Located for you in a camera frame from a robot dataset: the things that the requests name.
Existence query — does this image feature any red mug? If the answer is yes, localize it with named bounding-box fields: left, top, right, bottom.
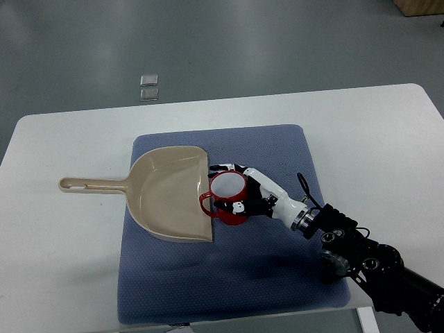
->
left=199, top=171, right=248, bottom=225

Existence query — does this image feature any wooden box corner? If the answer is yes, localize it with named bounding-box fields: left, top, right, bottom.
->
left=393, top=0, right=443, bottom=17

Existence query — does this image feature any blue fabric mat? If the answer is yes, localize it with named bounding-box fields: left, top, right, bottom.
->
left=117, top=124, right=350, bottom=325

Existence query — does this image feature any beige plastic dustpan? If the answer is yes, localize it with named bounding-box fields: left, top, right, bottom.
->
left=58, top=146, right=213, bottom=243

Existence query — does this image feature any white table leg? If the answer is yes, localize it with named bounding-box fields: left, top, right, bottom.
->
left=357, top=307, right=379, bottom=333

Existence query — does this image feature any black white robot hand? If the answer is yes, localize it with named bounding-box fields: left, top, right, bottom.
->
left=208, top=164, right=309, bottom=230

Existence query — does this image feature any upper metal floor plate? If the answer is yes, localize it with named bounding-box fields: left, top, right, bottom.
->
left=140, top=74, right=158, bottom=87

